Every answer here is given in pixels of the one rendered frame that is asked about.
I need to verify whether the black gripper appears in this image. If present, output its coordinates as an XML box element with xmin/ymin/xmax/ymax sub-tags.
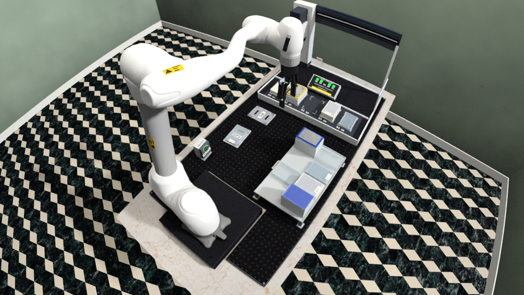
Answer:
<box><xmin>277</xmin><ymin>65</ymin><xmax>299</xmax><ymax>108</ymax></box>

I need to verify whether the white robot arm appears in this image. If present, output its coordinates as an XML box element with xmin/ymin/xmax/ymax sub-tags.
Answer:
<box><xmin>120</xmin><ymin>15</ymin><xmax>303</xmax><ymax>248</ymax></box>

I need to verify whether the white ready key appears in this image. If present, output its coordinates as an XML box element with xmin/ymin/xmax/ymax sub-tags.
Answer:
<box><xmin>193</xmin><ymin>137</ymin><xmax>212</xmax><ymax>161</ymax></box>

